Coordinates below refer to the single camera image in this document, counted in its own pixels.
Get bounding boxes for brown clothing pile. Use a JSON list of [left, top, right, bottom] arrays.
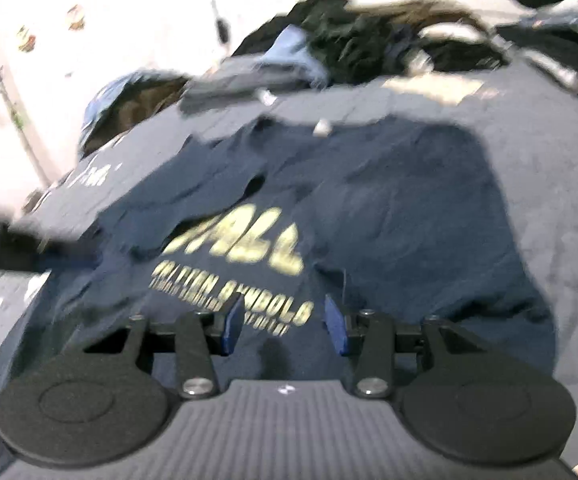
[[113, 77, 190, 137]]

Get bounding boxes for black garment pile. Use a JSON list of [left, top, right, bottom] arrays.
[[418, 35, 510, 74]]

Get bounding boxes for light blue garment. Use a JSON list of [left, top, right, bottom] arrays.
[[264, 25, 330, 89]]

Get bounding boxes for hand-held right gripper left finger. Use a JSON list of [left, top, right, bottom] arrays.
[[84, 304, 244, 401]]

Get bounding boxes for black hairbrush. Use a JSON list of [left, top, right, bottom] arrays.
[[209, 0, 230, 47]]

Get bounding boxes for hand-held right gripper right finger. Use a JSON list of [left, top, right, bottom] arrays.
[[323, 295, 487, 401]]

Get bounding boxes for white wardrobe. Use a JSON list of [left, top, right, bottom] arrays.
[[0, 0, 220, 188]]

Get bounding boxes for khaki folded clothes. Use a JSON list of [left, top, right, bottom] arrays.
[[409, 9, 490, 37]]

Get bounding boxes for stack of folded clothes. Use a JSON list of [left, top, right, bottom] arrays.
[[493, 0, 578, 107]]

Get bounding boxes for navy printed T-shirt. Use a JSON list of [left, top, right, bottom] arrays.
[[51, 114, 558, 382]]

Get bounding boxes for grey printed quilt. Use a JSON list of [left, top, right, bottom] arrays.
[[0, 65, 578, 480]]

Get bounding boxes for black padded jacket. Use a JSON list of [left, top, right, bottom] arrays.
[[233, 0, 350, 57]]

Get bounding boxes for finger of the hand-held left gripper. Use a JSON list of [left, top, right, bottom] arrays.
[[0, 219, 97, 277]]

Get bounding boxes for rabbit wall sticker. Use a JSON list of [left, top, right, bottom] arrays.
[[61, 5, 86, 32], [15, 26, 40, 53]]

